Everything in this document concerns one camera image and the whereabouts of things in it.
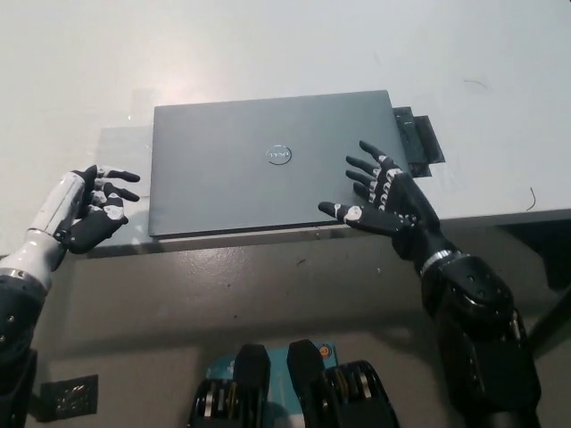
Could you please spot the dark grey Dell laptop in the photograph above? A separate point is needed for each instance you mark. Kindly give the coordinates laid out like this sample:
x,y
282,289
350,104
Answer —
x,y
276,178

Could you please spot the black floor tape marker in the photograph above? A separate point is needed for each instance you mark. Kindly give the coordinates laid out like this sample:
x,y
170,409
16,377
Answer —
x,y
69,397

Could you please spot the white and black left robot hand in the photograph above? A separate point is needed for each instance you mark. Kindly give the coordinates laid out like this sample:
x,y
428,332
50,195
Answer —
x,y
62,209

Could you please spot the black tape patch on desk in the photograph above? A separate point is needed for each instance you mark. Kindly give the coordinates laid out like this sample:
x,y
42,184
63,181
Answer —
x,y
424,138

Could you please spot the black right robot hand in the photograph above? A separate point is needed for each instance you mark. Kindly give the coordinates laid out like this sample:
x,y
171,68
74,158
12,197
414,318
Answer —
x,y
410,214

